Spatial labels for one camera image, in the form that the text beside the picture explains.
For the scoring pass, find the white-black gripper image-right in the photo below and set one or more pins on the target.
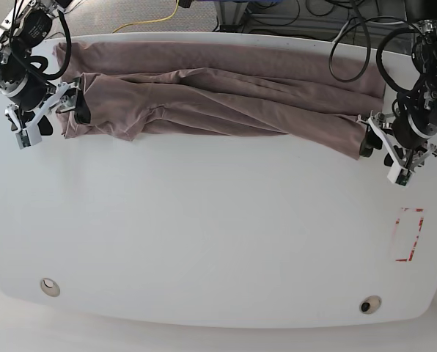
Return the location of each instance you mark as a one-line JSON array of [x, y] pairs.
[[405, 146]]

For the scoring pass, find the mauve t-shirt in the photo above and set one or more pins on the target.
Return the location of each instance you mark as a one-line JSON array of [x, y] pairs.
[[216, 90]]

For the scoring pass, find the table grommet hole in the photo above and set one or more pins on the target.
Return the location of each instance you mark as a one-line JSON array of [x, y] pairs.
[[370, 305], [50, 287]]

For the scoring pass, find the white-black gripper image-left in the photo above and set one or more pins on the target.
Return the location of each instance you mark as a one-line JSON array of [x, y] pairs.
[[32, 102]]

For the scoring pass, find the red tape rectangle marking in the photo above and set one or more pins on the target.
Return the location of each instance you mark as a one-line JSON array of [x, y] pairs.
[[405, 234]]

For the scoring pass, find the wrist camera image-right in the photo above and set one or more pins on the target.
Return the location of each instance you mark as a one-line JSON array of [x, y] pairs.
[[399, 176]]

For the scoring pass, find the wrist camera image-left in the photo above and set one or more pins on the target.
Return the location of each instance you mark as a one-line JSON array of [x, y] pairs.
[[28, 137]]

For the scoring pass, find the right table grommet hole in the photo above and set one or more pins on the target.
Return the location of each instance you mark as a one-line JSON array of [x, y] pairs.
[[370, 305]]

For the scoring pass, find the left table grommet hole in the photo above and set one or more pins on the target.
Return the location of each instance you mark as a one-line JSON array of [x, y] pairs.
[[50, 287]]

